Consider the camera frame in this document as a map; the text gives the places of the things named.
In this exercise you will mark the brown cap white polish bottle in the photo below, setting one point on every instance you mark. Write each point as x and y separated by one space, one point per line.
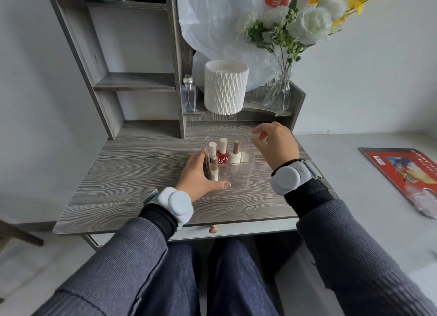
235 158

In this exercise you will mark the person's left forearm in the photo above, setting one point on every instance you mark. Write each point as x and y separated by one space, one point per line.
119 257

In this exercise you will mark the person's left leg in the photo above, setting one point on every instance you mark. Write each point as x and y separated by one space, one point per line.
174 281

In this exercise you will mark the grey wooden desk shelf unit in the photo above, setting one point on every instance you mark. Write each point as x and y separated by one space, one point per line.
99 52

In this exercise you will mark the white desk drawer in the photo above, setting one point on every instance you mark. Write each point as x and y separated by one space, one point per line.
239 227

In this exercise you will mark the person's right hand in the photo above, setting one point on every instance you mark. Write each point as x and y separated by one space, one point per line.
281 146

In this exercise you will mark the clear plastic organizer box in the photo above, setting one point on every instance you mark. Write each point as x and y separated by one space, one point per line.
240 170

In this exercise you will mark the red magazine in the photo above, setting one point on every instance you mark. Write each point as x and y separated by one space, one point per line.
406 175

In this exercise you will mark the person's right thumb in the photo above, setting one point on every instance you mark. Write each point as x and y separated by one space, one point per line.
260 139

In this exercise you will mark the wooden drawer knob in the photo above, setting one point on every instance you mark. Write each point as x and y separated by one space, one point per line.
213 229

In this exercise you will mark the pale pink nail polish bottle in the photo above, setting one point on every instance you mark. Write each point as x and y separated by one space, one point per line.
214 171

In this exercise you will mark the person's right leg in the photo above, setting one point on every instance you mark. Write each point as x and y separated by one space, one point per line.
239 278

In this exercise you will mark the white left wrist tracker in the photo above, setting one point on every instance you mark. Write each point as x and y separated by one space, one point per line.
177 203

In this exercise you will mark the person's leg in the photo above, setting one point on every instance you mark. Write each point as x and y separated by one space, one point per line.
174 281
239 278

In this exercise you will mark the person's left hand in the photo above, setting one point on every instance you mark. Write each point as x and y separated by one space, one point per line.
193 177

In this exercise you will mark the white and yellow flower bouquet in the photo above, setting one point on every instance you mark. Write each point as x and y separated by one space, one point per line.
307 22

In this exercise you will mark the red nail polish bottle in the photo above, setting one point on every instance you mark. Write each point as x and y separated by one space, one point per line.
222 157

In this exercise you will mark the white right wrist tracker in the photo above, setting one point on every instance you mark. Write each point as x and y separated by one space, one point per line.
286 177

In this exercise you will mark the person's right forearm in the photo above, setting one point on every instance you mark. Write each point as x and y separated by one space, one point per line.
341 244

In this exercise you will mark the clear glass perfume bottle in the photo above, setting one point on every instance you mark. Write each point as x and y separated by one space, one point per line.
188 97

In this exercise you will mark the clear glass flower vase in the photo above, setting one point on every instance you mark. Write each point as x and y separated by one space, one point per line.
279 93

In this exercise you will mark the dark wooden furniture leg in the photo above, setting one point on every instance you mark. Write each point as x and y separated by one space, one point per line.
20 233

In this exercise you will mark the white plastic bag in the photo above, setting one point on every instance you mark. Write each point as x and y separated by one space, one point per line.
211 15

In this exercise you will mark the person's left thumb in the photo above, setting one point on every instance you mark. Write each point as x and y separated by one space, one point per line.
219 185

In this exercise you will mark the beige cap nail polish bottle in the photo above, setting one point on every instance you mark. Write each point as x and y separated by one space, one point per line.
212 147

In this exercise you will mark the white wrist tracker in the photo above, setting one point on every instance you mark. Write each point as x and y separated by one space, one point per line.
177 203
286 177

